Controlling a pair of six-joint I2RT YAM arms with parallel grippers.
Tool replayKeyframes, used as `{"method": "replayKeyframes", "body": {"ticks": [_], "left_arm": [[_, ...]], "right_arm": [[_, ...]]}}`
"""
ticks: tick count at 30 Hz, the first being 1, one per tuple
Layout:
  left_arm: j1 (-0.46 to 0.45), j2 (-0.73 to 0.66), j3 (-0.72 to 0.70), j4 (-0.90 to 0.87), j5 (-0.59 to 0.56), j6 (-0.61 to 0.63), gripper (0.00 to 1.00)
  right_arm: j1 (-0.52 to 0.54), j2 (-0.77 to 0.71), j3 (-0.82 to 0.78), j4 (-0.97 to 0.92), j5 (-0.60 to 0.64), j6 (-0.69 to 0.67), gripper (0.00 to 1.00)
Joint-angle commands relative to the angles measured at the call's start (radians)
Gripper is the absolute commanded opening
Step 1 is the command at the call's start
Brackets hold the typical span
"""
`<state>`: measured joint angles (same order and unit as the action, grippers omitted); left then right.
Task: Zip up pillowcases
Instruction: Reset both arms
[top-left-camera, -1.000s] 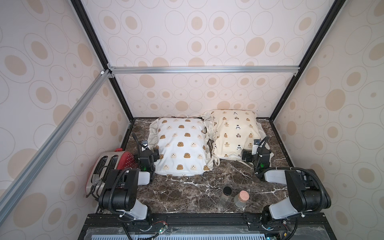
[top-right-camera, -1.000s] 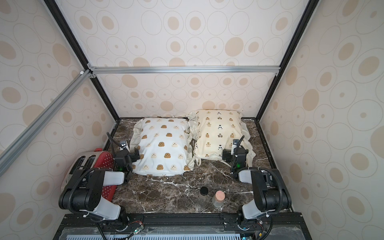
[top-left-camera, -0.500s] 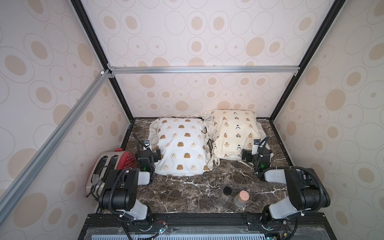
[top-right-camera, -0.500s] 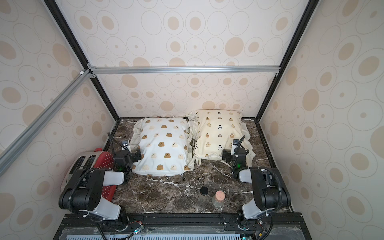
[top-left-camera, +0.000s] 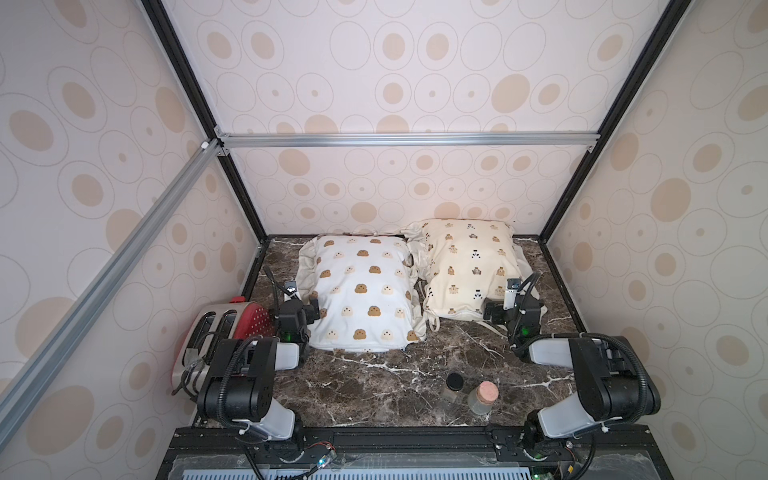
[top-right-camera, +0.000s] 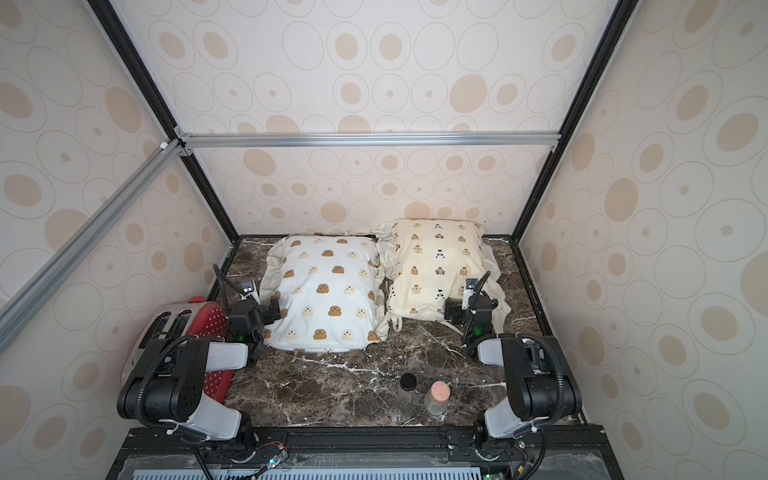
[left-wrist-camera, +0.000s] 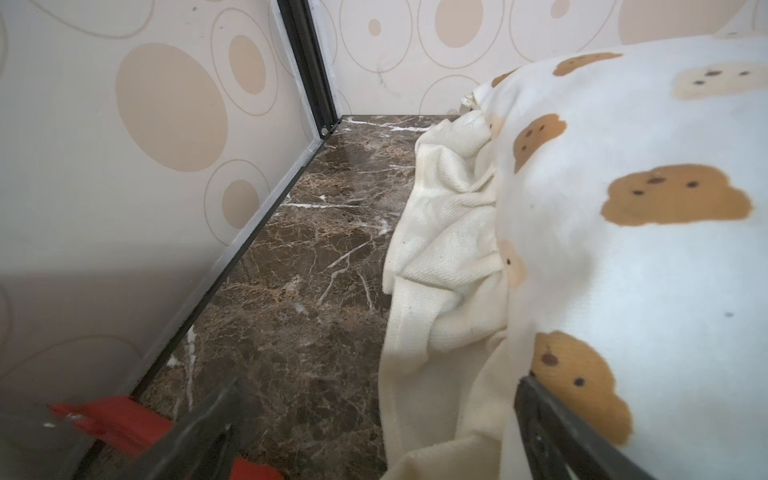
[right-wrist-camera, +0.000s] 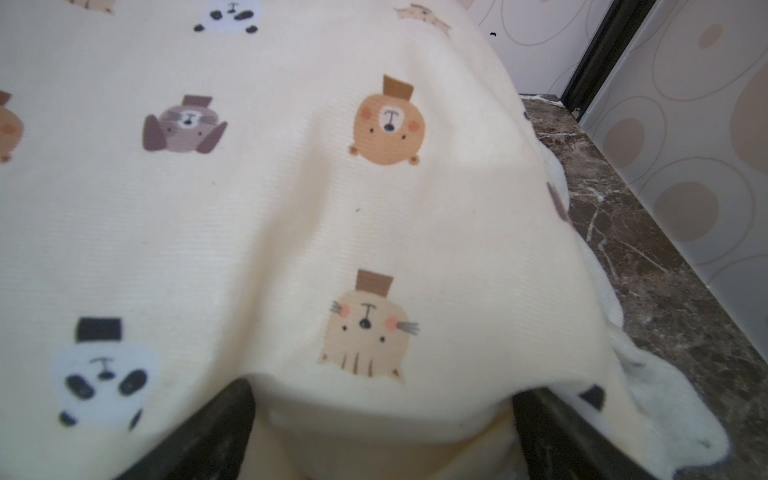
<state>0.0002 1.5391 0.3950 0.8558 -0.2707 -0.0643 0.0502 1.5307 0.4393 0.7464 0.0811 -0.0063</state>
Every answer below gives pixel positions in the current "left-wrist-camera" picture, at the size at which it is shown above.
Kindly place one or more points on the white bear print pillow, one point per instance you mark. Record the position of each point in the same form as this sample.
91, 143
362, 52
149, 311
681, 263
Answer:
598, 223

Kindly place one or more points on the red polka dot toaster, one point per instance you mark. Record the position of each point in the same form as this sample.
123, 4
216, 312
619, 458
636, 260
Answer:
125, 425

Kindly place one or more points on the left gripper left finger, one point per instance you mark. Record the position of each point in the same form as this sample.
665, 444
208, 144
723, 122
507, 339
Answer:
203, 445

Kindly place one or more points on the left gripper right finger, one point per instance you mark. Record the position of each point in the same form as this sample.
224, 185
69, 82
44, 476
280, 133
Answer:
560, 445

